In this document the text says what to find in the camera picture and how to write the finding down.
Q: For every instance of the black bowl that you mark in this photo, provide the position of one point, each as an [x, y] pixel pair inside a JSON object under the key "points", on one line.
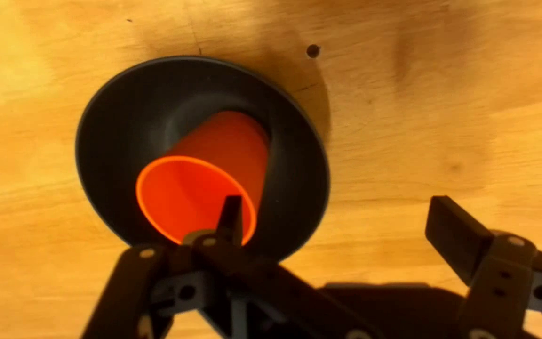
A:
{"points": [[127, 124]]}

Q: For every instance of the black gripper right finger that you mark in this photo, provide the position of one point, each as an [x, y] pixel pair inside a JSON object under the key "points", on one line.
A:
{"points": [[504, 282]]}

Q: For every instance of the orange plastic cup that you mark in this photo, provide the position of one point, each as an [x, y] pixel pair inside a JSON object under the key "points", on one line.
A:
{"points": [[212, 169]]}

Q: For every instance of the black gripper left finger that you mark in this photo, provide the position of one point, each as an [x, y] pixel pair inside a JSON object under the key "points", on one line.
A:
{"points": [[235, 293]]}

